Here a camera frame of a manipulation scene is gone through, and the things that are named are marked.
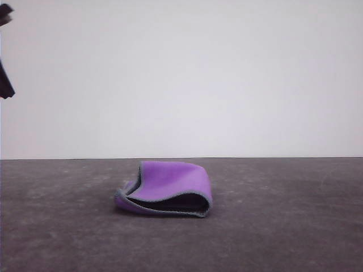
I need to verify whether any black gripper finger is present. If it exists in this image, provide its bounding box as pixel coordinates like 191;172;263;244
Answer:
0;59;15;100

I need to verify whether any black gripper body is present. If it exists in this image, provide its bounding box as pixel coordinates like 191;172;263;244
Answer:
0;4;14;28

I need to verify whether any purple towel with grey hem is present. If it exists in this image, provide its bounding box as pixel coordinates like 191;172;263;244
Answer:
113;160;213;219

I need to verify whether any grey table cloth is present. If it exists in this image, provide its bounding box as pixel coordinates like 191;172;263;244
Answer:
0;157;363;272

